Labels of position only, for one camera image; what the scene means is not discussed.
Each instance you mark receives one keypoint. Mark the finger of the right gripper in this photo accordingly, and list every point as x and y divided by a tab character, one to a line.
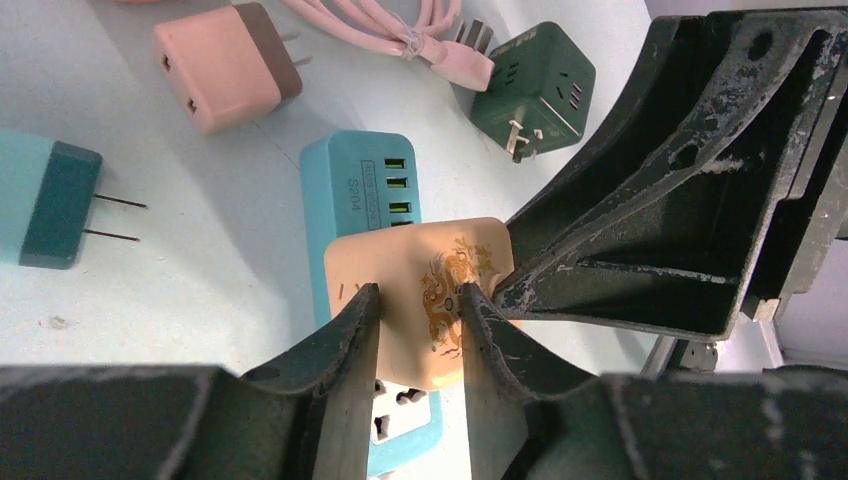
714	187

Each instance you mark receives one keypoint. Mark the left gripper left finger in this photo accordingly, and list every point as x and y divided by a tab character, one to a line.
305	414

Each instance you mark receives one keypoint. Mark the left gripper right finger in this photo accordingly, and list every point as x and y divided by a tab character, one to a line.
533	415

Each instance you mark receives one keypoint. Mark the beige cube adapter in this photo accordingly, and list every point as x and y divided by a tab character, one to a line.
419	270

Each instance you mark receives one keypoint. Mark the teal power strip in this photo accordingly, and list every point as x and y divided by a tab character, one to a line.
355	181

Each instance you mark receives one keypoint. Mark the teal plug adapter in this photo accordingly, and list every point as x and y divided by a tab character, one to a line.
47	188

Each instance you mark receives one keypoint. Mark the pink brown plug adapter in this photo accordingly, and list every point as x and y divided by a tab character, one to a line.
228	66

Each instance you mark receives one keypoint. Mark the dark green cube socket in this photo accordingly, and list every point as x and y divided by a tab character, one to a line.
539	95

